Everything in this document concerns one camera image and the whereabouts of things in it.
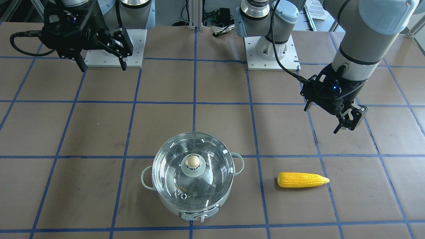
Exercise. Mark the yellow corn cob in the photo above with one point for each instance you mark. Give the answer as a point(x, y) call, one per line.
point(298, 180)

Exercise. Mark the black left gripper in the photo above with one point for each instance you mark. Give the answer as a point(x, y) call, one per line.
point(349, 96)

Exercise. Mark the pale green cooking pot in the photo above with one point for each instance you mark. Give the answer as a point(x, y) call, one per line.
point(195, 186)

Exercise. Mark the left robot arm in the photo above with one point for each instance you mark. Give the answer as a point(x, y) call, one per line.
point(371, 26)

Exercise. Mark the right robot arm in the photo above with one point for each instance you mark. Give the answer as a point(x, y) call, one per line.
point(129, 15)

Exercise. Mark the aluminium frame post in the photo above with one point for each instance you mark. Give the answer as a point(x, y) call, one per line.
point(195, 15)

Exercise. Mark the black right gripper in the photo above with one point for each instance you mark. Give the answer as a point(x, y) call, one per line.
point(98, 35)

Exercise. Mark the glass pot lid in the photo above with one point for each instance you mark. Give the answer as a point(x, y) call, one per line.
point(190, 142)

